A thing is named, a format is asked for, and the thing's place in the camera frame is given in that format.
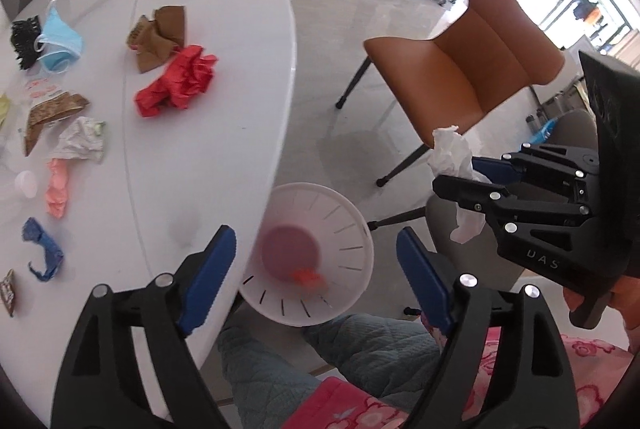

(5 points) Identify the brown crumpled paper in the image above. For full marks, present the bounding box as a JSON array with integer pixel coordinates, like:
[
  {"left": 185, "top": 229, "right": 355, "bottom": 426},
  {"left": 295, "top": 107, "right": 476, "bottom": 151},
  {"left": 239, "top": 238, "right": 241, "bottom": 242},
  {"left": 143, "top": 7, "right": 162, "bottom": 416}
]
[{"left": 126, "top": 5, "right": 186, "bottom": 74}]

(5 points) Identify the white trash bin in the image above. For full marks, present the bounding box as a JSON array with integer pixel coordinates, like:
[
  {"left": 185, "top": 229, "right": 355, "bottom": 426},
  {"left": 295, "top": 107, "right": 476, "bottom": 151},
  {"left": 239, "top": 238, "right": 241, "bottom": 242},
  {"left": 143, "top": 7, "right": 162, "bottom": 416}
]
[{"left": 240, "top": 183, "right": 374, "bottom": 327}]

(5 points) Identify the pink crumpled paper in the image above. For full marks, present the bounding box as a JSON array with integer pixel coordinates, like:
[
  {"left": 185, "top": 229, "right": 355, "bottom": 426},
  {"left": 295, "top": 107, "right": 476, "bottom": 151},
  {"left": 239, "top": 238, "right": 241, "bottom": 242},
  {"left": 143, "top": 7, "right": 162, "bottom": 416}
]
[{"left": 44, "top": 158, "right": 70, "bottom": 219}]

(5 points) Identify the silver crumpled wrapper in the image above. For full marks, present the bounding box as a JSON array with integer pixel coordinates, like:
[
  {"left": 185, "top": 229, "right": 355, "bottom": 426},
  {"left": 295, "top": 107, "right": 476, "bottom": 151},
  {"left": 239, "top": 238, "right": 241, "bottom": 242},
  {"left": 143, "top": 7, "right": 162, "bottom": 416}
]
[{"left": 50, "top": 116, "right": 106, "bottom": 163}]

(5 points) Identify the red paper scrap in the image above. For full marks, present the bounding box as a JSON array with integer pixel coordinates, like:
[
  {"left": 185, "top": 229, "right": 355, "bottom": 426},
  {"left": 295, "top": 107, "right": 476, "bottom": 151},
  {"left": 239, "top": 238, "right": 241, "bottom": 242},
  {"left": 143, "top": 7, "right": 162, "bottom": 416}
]
[{"left": 291, "top": 267, "right": 326, "bottom": 291}]

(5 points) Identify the yellow crumpled paper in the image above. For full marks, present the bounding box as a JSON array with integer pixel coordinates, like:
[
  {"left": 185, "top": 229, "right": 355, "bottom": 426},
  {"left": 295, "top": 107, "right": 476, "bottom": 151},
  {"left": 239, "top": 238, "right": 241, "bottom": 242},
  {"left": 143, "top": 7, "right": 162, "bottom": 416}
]
[{"left": 0, "top": 94, "right": 11, "bottom": 126}]

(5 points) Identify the red crumpled paper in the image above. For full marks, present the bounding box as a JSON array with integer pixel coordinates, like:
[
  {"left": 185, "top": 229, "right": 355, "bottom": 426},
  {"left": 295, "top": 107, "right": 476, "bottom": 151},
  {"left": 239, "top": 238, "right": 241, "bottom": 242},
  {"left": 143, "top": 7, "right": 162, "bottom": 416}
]
[{"left": 134, "top": 45, "right": 218, "bottom": 118}]

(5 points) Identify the orange leather chair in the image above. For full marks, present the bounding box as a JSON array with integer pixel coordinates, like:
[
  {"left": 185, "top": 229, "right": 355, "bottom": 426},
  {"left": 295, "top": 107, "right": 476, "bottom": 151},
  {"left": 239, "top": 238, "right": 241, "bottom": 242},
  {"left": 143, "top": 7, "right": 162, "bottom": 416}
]
[{"left": 335, "top": 0, "right": 565, "bottom": 187}]

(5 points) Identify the black plastic mesh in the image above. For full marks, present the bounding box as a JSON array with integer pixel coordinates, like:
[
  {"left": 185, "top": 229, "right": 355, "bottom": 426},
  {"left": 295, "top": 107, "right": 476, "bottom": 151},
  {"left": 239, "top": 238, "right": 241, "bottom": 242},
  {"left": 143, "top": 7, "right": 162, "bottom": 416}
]
[{"left": 10, "top": 16, "right": 43, "bottom": 70}]

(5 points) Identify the brown printed snack wrapper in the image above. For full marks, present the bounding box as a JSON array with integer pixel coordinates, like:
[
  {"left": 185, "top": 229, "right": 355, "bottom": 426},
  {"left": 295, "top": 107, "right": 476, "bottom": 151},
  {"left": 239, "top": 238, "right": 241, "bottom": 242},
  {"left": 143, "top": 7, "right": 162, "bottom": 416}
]
[{"left": 0, "top": 270, "right": 16, "bottom": 317}]

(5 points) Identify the brown clear snack bag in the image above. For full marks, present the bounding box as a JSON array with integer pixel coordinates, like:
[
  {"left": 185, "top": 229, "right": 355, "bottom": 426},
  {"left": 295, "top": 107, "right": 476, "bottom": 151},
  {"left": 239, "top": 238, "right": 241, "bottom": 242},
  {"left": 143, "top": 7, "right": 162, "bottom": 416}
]
[{"left": 23, "top": 77, "right": 90, "bottom": 157}]

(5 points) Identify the white tissue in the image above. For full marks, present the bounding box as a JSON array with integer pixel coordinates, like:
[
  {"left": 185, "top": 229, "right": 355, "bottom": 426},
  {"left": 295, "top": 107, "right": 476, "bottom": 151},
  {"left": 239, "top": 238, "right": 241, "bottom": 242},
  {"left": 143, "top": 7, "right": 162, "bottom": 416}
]
[{"left": 426, "top": 123, "right": 494, "bottom": 245}]

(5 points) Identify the blue face mask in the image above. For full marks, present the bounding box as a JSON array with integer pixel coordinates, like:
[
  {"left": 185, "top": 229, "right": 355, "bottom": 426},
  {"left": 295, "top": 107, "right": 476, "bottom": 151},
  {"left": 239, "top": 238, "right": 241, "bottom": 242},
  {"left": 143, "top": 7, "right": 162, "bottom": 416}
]
[{"left": 35, "top": 0, "right": 84, "bottom": 74}]

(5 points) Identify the blue crumpled paper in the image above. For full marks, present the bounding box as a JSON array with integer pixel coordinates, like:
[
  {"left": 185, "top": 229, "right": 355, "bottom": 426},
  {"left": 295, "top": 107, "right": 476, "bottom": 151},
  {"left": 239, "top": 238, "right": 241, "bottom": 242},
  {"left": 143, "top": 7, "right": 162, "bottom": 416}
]
[{"left": 22, "top": 217, "right": 65, "bottom": 283}]

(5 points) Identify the right hand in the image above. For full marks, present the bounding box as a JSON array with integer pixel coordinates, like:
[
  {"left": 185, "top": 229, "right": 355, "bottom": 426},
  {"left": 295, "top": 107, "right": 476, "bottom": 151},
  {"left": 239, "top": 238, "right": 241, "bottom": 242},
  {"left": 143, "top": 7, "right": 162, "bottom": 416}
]
[{"left": 588, "top": 275, "right": 640, "bottom": 354}]

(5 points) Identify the clear plastic bottle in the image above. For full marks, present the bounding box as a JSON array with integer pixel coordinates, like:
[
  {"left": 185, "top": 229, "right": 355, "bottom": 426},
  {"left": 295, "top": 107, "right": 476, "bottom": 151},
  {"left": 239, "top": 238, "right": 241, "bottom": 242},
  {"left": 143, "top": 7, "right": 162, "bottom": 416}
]
[{"left": 1, "top": 143, "right": 38, "bottom": 202}]

